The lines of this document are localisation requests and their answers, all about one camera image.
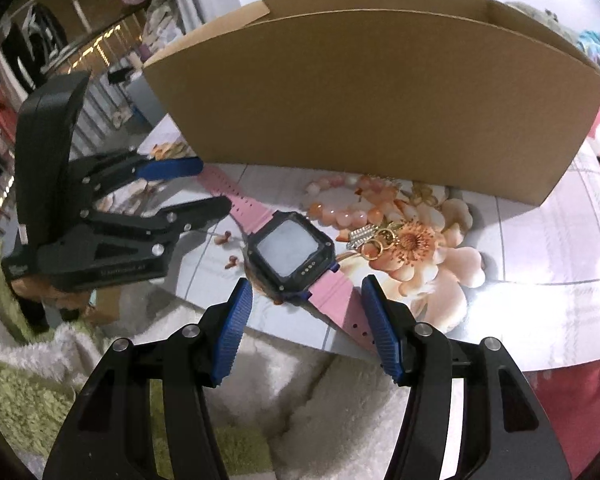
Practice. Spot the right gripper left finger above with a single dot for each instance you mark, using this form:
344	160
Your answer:
107	433

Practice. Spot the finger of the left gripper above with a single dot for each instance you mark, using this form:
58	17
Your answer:
105	173
93	245

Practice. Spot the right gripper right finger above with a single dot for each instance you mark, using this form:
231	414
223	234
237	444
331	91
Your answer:
505	432

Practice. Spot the pink strap smart watch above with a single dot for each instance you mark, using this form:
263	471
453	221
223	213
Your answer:
293	260

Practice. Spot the gold butterfly charms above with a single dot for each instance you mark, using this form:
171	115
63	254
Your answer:
378	243

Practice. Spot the grey storage box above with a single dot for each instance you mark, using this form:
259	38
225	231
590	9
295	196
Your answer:
144	98

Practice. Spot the white fluffy rug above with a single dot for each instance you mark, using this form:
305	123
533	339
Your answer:
285	412

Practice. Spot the brown cardboard box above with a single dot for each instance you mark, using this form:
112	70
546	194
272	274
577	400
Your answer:
466	93

